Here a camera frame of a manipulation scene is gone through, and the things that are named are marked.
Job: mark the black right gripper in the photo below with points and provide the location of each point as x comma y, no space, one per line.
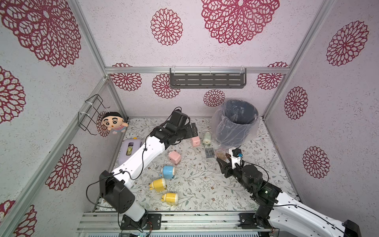
225,166

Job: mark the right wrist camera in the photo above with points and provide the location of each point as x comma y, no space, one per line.
237,153

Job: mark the grey trash bin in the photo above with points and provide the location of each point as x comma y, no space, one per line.
237,123

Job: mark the pink sharpener shavings tray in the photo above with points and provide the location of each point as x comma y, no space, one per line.
221,154

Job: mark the clear plastic bin liner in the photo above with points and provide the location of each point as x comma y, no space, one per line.
234,127

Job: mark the black wire wall basket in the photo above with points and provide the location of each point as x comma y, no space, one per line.
86,118

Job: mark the clear sharpener shavings tray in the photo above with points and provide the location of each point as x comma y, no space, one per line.
209,152

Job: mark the pink pencil sharpener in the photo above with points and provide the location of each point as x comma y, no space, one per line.
174,157
195,141

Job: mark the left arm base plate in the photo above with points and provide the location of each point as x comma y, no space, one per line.
149,221

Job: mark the green pencil sharpener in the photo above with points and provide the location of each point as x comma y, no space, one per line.
207,140

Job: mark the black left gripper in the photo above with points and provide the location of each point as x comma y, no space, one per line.
189,133

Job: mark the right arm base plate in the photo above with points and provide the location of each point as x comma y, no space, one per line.
251,220

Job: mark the Shin-chan plush doll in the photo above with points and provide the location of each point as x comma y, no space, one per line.
114,122

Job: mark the blue pencil sharpener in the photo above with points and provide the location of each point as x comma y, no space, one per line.
168,172

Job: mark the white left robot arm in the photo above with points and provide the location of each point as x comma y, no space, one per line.
114,186

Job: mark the yellow pencil sharpener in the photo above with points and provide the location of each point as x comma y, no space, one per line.
158,185
170,198

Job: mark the purple tissue box holder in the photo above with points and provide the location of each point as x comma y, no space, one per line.
128,148

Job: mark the grey wall shelf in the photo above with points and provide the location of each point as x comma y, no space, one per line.
207,80

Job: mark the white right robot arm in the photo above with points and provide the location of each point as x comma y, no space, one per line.
279,210

